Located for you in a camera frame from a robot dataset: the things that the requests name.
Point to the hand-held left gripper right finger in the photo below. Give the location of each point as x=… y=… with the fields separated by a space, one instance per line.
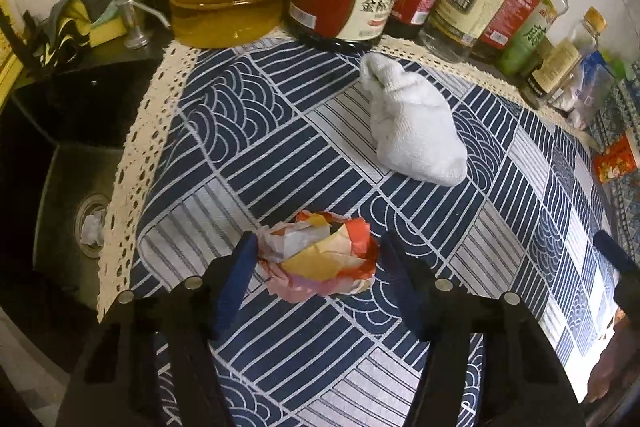
x=400 y=274

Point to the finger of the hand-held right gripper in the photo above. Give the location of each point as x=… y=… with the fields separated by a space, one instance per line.
x=622 y=264

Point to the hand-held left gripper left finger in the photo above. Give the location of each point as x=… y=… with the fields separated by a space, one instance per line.
x=234 y=277

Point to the colourful paper wrapper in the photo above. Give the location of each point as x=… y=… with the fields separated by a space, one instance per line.
x=320 y=257

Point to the red cup with straw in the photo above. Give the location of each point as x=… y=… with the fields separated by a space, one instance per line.
x=617 y=159

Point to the blue striped patterned cloth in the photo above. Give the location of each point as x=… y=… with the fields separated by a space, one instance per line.
x=625 y=117

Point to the rolled white towel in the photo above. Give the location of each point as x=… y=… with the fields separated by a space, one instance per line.
x=415 y=127

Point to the white tissue in drain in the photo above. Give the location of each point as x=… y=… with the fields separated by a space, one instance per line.
x=92 y=229

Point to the blue patterned tablecloth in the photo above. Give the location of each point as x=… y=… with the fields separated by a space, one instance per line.
x=310 y=147

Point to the green plastic bag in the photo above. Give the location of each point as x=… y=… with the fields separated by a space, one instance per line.
x=617 y=64

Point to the black kitchen sink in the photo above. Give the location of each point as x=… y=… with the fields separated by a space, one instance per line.
x=55 y=187

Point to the small bottle beige label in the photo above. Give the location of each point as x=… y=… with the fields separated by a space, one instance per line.
x=555 y=67

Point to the bottle with green label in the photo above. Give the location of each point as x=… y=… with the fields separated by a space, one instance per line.
x=530 y=42

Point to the metal soap dispenser pump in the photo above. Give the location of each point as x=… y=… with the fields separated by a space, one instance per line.
x=135 y=19

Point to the yellow sponge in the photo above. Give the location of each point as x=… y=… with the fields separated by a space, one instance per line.
x=107 y=29

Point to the grey yellow dish cloth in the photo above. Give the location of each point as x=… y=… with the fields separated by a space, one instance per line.
x=65 y=27

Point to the yellow box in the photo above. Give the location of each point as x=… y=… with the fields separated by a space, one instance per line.
x=5 y=47

